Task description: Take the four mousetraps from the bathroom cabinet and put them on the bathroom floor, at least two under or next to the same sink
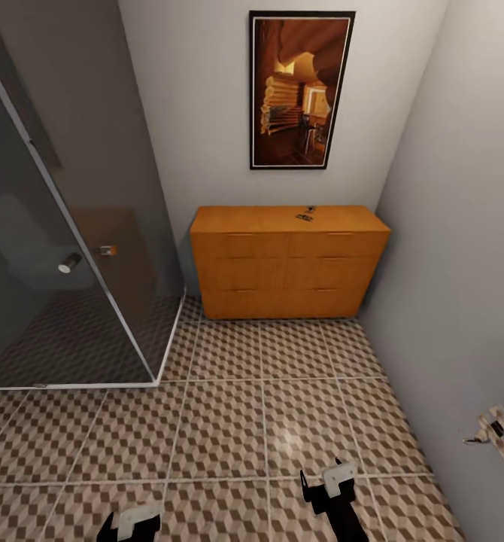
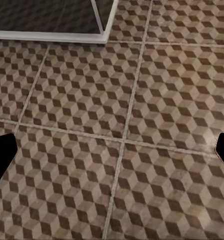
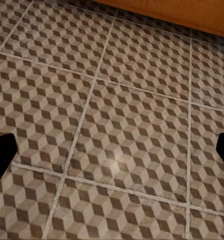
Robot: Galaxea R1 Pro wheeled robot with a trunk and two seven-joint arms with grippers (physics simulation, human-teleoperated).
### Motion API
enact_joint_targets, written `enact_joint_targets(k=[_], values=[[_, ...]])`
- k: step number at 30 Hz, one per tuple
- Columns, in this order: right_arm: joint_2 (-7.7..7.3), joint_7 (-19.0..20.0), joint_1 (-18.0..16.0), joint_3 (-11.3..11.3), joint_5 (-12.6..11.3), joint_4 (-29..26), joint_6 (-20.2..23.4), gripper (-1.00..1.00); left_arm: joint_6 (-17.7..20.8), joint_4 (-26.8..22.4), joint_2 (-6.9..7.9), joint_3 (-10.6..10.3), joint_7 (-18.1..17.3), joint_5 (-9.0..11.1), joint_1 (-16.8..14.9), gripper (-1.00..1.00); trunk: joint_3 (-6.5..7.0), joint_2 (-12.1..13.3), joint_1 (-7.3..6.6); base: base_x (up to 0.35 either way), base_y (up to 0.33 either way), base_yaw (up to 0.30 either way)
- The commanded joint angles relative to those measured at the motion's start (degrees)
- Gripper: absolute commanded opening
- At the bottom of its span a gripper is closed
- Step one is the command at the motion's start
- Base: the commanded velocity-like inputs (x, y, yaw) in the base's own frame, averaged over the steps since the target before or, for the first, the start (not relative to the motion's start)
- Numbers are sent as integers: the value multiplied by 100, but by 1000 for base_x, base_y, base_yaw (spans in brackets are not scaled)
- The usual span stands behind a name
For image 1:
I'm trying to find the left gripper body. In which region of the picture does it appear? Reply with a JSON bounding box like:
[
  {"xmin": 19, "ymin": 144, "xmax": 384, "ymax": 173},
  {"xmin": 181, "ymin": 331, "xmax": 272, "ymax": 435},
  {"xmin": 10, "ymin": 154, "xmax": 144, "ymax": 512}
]
[{"xmin": 99, "ymin": 519, "xmax": 154, "ymax": 542}]

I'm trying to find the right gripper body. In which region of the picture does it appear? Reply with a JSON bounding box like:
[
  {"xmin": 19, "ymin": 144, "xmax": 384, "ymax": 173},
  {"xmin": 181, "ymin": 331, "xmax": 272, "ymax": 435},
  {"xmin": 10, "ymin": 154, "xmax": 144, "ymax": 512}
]
[{"xmin": 309, "ymin": 480, "xmax": 356, "ymax": 527}]

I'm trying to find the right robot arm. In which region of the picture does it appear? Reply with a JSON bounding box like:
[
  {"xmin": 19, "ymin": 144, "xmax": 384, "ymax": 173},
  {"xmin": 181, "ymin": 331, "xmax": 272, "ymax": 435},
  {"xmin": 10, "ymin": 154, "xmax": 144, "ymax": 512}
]
[{"xmin": 302, "ymin": 461, "xmax": 369, "ymax": 542}]

